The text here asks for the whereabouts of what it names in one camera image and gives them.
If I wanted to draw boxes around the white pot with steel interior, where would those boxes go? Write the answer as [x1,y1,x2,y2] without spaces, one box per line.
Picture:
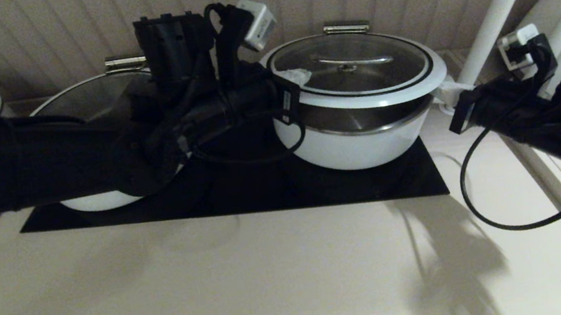
[270,74,470,181]

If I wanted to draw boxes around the large black induction cooktop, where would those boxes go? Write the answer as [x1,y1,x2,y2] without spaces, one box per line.
[10,104,450,250]

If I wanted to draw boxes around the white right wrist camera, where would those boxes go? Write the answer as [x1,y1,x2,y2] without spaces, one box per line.
[495,23,547,83]

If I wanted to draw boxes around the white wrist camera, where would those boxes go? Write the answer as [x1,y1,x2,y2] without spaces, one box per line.
[235,0,281,53]
[495,23,547,83]

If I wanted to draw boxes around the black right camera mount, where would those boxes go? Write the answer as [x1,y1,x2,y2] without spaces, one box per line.
[512,32,561,94]

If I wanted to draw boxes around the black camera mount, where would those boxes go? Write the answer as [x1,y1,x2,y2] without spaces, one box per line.
[512,32,561,94]
[206,0,263,88]

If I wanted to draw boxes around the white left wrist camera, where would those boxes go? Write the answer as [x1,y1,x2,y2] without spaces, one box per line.
[235,0,281,53]

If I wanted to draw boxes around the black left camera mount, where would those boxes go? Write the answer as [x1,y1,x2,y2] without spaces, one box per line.
[206,0,263,88]

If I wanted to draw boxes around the black right gripper cable loop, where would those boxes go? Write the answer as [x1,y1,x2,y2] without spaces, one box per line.
[453,115,561,238]

